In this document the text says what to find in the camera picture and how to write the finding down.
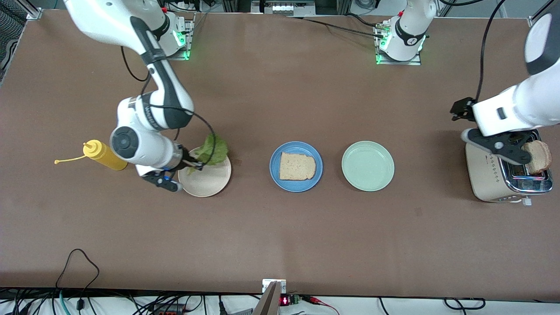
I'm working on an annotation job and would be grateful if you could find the cream chrome toaster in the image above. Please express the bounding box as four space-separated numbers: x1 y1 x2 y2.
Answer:
465 127 554 207

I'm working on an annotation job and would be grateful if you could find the square toasted bread slice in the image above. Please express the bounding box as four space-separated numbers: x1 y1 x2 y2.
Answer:
279 151 317 181

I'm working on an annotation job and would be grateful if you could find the yellow mustard squeeze bottle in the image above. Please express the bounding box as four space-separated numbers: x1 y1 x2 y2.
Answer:
55 139 129 172

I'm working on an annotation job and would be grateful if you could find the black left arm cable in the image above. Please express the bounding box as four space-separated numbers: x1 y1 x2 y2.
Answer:
475 0 508 102

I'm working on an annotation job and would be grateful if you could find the black cable to arm base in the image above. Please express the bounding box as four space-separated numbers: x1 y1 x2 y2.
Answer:
287 16 388 39

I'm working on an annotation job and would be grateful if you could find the beige plate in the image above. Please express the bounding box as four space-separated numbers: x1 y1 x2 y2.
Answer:
178 146 232 198

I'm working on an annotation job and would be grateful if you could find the grey metal equipment box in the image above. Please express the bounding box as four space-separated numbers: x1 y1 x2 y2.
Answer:
252 0 315 16

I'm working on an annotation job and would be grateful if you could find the thin black cable loop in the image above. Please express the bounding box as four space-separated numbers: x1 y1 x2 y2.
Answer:
56 248 100 302

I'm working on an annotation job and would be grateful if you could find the blue plate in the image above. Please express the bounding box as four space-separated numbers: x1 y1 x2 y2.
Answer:
269 141 324 193

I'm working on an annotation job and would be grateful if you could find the round brown bread slice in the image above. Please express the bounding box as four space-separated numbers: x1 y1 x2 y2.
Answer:
521 140 553 175

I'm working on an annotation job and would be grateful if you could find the pale green plate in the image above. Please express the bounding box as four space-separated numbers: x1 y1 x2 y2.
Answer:
341 140 395 192

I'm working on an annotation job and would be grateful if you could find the green lettuce leaf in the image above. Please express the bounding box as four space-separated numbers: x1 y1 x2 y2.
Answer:
187 133 229 175

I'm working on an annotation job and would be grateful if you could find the aluminium arm base plate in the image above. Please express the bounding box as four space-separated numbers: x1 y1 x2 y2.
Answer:
168 12 194 61
375 24 423 66

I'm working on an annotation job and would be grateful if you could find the black white checked fabric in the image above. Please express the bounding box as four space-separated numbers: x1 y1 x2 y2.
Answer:
0 10 28 84

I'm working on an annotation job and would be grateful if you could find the white mount bracket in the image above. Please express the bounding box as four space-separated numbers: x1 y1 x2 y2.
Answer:
262 279 287 294

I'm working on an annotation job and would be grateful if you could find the grey camera mount pole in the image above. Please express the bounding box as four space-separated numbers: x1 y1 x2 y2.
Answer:
253 280 282 315

